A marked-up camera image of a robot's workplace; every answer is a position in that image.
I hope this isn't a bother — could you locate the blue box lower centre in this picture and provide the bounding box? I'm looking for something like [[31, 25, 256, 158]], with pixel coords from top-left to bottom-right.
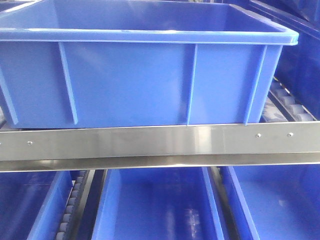
[[92, 167, 229, 240]]

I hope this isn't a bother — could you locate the blue box lower left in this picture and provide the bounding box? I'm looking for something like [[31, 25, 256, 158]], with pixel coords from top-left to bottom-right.
[[0, 171, 73, 240]]

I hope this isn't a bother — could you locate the blue box under tray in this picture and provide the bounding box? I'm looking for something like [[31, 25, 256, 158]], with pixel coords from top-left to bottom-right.
[[0, 0, 299, 129]]

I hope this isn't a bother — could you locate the right roller track lower shelf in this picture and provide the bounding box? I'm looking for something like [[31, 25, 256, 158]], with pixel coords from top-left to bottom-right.
[[260, 77, 319, 123]]

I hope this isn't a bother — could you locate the blue box lower right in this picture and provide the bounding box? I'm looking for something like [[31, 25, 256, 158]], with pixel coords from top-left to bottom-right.
[[220, 164, 320, 240]]

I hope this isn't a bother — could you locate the blue crate right lower shelf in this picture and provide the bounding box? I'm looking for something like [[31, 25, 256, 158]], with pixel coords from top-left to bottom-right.
[[247, 0, 320, 101]]

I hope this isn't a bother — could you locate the lower black roller track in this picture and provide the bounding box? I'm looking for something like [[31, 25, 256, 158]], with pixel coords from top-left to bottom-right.
[[55, 170, 95, 240]]

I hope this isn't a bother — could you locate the steel front crossbar lower shelf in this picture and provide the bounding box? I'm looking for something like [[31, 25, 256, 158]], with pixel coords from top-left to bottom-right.
[[0, 121, 320, 172]]

